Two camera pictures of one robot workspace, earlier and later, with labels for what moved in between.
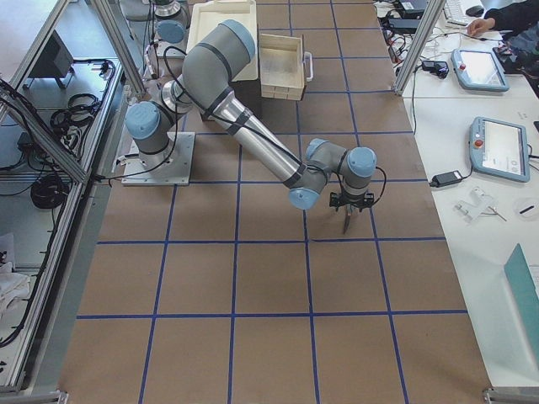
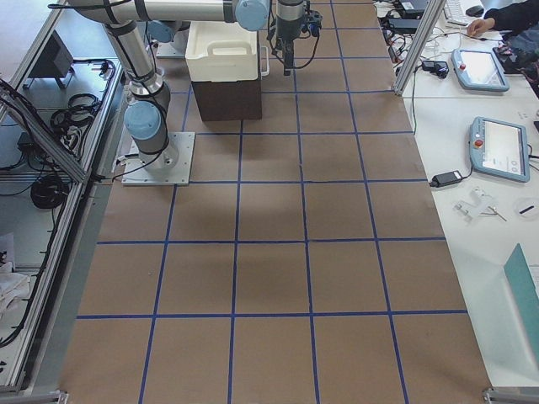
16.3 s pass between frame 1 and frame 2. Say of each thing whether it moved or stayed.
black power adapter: stayed
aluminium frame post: stayed
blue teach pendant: stayed
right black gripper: moved
